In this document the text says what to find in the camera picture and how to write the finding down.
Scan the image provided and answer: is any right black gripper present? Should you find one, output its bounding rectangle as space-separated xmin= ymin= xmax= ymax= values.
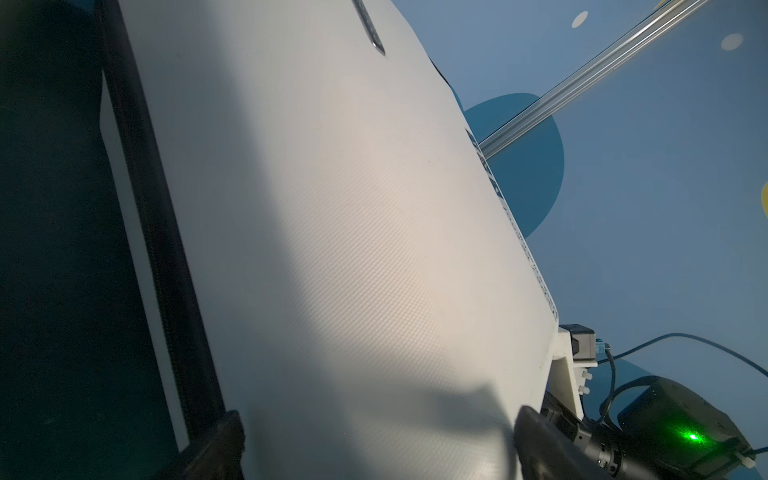
xmin=542 ymin=392 xmax=633 ymax=479

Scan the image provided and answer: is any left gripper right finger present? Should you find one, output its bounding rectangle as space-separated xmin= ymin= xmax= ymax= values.
xmin=514 ymin=406 xmax=609 ymax=480

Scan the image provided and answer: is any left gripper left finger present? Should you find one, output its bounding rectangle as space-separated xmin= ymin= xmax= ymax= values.
xmin=153 ymin=410 xmax=245 ymax=480

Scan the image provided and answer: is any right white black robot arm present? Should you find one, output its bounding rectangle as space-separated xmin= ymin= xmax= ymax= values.
xmin=541 ymin=375 xmax=763 ymax=479

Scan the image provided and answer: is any right aluminium frame post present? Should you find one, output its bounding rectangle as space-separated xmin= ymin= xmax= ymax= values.
xmin=479 ymin=0 xmax=708 ymax=158

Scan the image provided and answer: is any white hard-shell suitcase black lining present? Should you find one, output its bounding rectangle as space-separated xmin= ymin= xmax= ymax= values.
xmin=94 ymin=1 xmax=558 ymax=479

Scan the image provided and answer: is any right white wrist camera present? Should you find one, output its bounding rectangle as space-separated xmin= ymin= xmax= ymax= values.
xmin=547 ymin=324 xmax=597 ymax=420

